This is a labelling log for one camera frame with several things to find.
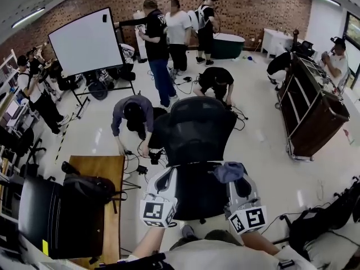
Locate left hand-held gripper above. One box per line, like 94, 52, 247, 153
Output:
139, 166, 178, 230

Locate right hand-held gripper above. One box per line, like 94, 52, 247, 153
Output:
224, 169, 268, 235

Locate blue-grey cloth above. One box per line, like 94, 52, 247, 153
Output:
213, 161, 248, 184

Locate black mesh chair backrest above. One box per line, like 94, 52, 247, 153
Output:
153, 96, 237, 168

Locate person's left forearm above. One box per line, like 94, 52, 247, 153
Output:
130, 226, 169, 260

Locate person's right forearm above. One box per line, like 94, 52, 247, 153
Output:
241, 229, 282, 257

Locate black office chair seat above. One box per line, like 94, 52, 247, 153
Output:
175, 161, 230, 222

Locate person's olive trousers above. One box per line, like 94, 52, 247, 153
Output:
168, 229, 242, 251

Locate person's grey left shoe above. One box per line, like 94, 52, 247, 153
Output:
181, 224, 197, 241

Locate person's beige shirt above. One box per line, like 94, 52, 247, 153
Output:
118, 237, 318, 270

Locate black equipment backpack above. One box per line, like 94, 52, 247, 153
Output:
288, 206, 338, 253

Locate brown wooden desk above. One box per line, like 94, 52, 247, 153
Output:
64, 155, 126, 269

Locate black equipment rig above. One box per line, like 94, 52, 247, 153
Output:
333, 175, 360, 230

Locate black bottle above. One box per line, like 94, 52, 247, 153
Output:
61, 161, 82, 176

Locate brown housekeeping cart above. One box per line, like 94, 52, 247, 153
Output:
275, 29, 351, 163

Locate black cabinet box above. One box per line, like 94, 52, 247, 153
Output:
17, 175, 105, 261

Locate black rubber wheel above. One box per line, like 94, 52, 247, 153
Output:
92, 87, 109, 100

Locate dark green bathtub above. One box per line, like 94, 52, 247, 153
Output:
210, 32, 245, 60

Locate black swivel chair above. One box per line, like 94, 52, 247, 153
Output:
12, 127, 47, 163

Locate whiteboard on black stand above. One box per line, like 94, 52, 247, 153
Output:
47, 6, 136, 106

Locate white cabinet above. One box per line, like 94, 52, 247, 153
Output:
260, 28, 295, 59

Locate dark framed window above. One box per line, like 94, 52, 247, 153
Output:
343, 11, 360, 89

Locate black chest harness strap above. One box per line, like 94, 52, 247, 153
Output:
95, 251, 167, 270

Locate black backpack with straps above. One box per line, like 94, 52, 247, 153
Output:
62, 174, 127, 215

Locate black cable bundle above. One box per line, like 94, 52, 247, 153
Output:
222, 100, 250, 132

